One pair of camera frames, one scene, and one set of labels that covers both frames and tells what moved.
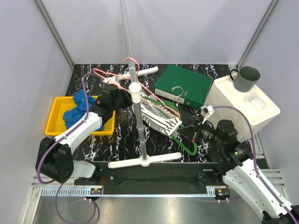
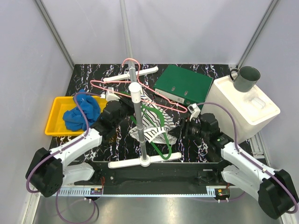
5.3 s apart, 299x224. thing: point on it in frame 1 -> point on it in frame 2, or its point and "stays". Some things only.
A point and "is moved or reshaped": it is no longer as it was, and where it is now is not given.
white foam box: [251, 111] stays
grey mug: [245, 78] stays
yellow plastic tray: [56, 125] stays
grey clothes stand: [135, 87] stays
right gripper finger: [188, 131] -> [175, 132]
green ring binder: [183, 86] stays
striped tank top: [158, 115] is moved or reshaped
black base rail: [155, 178] stays
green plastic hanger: [170, 108] -> [144, 107]
